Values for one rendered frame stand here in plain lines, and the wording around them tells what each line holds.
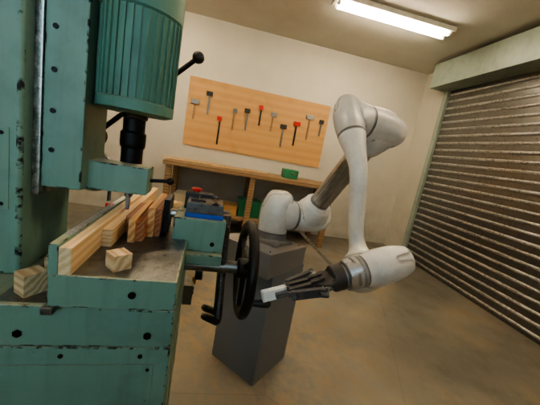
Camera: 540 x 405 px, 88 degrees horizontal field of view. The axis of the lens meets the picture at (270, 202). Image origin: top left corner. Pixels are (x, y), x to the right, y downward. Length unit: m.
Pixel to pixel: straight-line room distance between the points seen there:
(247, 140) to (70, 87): 3.44
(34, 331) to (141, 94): 0.53
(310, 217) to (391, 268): 0.69
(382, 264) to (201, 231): 0.50
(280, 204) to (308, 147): 2.91
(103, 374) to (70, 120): 0.55
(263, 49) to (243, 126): 1.05
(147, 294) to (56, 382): 0.30
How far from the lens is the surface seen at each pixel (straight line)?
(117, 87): 0.73
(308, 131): 4.22
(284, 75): 4.27
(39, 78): 0.79
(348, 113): 1.07
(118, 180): 0.78
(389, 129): 1.17
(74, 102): 0.77
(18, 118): 0.77
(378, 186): 4.77
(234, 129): 4.08
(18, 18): 0.78
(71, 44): 0.78
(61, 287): 0.61
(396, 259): 0.86
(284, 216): 1.40
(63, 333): 0.74
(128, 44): 0.74
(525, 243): 3.44
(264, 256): 1.28
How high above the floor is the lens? 1.17
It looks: 10 degrees down
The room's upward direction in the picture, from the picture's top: 10 degrees clockwise
